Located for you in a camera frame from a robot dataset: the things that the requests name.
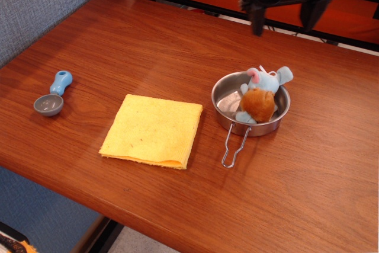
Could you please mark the plush bunny toy with carrot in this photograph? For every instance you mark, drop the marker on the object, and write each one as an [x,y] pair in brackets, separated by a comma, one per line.
[257,104]

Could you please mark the stainless steel pan with handle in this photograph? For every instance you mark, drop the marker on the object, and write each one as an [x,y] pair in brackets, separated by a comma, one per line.
[226,96]

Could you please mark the folded yellow cloth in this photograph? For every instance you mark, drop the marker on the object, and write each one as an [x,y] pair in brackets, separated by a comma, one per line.
[153,131]

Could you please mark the blue and grey measuring scoop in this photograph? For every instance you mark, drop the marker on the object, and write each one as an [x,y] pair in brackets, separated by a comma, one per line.
[51,104]

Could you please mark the orange fuzzy object at corner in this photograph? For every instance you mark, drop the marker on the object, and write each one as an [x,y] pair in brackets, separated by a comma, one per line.
[14,241]

